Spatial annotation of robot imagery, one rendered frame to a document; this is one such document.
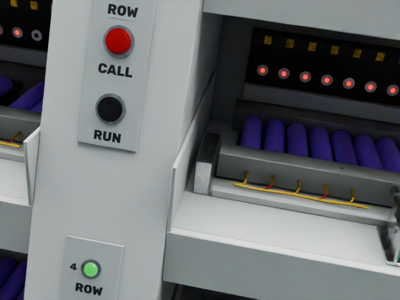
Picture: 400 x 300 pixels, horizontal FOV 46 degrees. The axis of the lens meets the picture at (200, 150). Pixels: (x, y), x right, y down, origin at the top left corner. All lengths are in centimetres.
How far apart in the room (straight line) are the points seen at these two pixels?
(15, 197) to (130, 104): 11
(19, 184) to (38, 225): 4
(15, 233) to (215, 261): 14
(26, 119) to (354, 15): 26
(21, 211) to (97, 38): 13
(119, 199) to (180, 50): 11
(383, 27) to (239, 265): 18
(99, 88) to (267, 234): 15
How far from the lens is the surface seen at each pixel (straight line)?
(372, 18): 32
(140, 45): 31
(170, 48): 31
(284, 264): 33
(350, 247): 34
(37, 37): 52
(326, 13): 32
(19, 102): 45
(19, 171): 39
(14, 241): 37
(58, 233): 35
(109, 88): 31
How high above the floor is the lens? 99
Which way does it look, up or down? 10 degrees down
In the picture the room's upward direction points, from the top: 9 degrees clockwise
